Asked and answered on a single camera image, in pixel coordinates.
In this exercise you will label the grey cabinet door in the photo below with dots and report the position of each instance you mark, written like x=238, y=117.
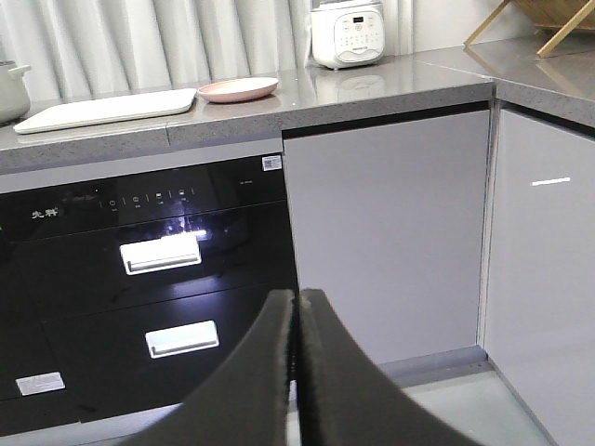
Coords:
x=539, y=328
x=388, y=221

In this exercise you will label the green electric cooking pot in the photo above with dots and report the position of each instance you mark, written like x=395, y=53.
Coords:
x=15, y=100

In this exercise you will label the pink round plate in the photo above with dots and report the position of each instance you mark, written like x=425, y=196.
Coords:
x=238, y=90

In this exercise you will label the upper silver drawer handle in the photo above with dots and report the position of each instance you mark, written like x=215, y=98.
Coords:
x=169, y=252

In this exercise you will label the grey cabinet door centre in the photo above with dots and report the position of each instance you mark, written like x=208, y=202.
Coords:
x=388, y=221

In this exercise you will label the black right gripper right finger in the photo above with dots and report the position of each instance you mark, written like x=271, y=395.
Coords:
x=343, y=398

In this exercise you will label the white pleated curtain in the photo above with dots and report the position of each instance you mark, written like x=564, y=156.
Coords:
x=94, y=48

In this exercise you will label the lower silver drawer handle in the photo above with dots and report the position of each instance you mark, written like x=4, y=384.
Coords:
x=182, y=339

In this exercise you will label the silver drawer handle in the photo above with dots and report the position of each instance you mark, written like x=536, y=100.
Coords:
x=182, y=339
x=169, y=252

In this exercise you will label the wooden gold-legged rack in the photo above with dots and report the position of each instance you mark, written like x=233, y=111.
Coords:
x=559, y=18

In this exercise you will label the white rice cooker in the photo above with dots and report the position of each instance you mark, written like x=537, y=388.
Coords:
x=347, y=33

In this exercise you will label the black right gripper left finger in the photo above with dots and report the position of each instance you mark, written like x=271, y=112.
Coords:
x=244, y=402

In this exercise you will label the cream bear serving tray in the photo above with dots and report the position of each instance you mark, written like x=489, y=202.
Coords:
x=108, y=110

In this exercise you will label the grey cabinet door right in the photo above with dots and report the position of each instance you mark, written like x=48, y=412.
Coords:
x=539, y=328

